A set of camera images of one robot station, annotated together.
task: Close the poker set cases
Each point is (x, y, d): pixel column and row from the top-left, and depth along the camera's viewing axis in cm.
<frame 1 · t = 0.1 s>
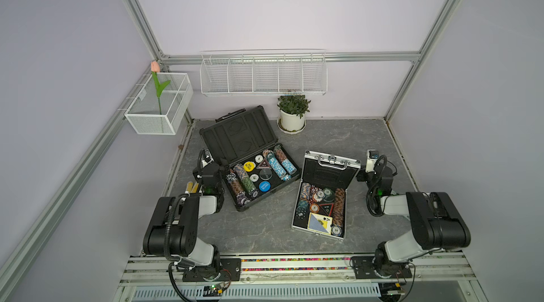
left hand: (212, 162, 92), fingers open
right hand: (365, 159, 94), fingers open
black plastic poker case: (255, 164, 101), point 3 cm above the table
silver aluminium poker case: (320, 203, 88), point 3 cm above the table
white potted green plant: (292, 113, 104), point 17 cm above the table
yellow round chip: (249, 166, 100), point 4 cm above the table
blue round chip: (264, 186, 93), point 4 cm above the table
playing card deck: (319, 222, 83), point 3 cm above the table
orange black chip stack: (338, 207, 86), point 4 cm above the table
blue white chip stack: (285, 161, 98), point 6 cm above the table

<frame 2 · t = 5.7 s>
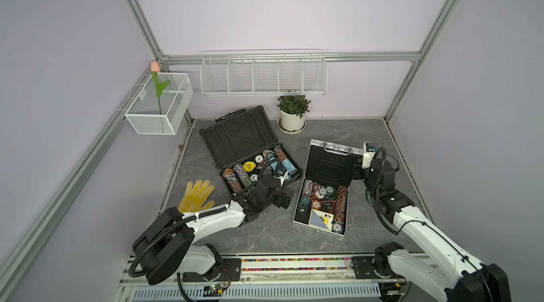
left hand: (283, 186, 85), fingers open
right hand: (361, 155, 81), fingers open
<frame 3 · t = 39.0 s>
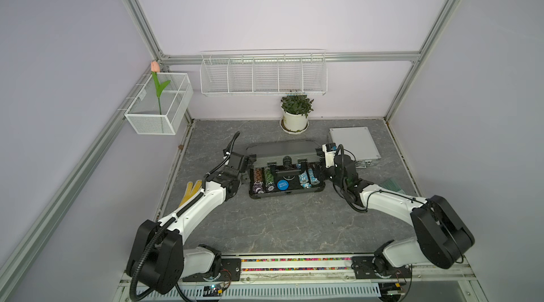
left hand: (240, 174, 86), fingers open
right hand: (315, 160, 89), fingers open
silver aluminium poker case: (358, 142, 108), point 4 cm above the table
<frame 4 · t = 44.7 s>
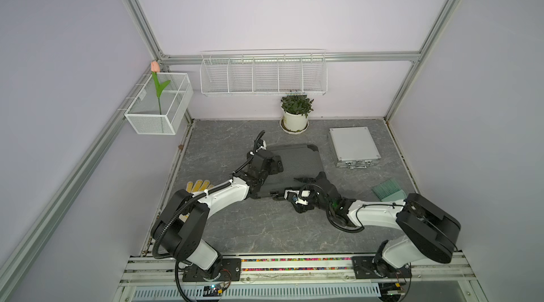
left hand: (273, 161, 90), fingers open
right hand: (295, 184, 86), fingers open
